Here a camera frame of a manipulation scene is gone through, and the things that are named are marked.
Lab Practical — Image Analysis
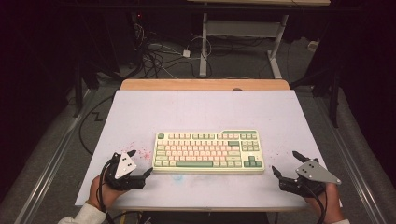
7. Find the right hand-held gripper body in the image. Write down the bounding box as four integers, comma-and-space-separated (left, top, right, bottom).
278, 158, 343, 198

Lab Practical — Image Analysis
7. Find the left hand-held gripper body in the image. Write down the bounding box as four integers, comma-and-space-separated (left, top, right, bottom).
103, 151, 147, 191

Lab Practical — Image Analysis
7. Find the cream and green keyboard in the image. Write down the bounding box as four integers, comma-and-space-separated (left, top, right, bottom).
151, 129, 265, 175

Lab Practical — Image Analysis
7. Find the person's left hand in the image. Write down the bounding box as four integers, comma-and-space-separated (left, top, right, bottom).
88, 175, 125, 213

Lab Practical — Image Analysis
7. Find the person's right hand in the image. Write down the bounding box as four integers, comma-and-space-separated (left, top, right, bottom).
303, 181, 345, 224

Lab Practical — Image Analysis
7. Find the white table cover board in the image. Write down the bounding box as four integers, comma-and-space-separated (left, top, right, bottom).
75, 90, 343, 209

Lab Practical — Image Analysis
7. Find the wooden table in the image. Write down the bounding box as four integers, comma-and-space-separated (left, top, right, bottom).
75, 78, 343, 213

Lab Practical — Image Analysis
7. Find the left hand-held gripper black cable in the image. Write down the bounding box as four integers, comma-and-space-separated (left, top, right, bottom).
96, 158, 117, 224

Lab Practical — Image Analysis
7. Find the hand-held gripper black cable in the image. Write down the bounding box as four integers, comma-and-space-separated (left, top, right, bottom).
298, 180, 329, 224
96, 158, 117, 224

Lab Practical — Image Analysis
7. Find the right hand-held gripper black cable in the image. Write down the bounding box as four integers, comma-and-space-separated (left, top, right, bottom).
298, 180, 329, 224

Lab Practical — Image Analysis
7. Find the metal floor rail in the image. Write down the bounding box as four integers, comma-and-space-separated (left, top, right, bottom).
314, 96, 390, 224
13, 90, 92, 224

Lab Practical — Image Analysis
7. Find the black floor cable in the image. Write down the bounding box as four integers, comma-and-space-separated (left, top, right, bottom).
78, 94, 116, 157

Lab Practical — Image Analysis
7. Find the tangle of floor cables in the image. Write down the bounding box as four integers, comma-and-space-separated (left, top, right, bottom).
132, 21, 213, 79

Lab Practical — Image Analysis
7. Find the white desk frame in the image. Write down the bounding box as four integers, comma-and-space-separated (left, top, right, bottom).
186, 0, 332, 79

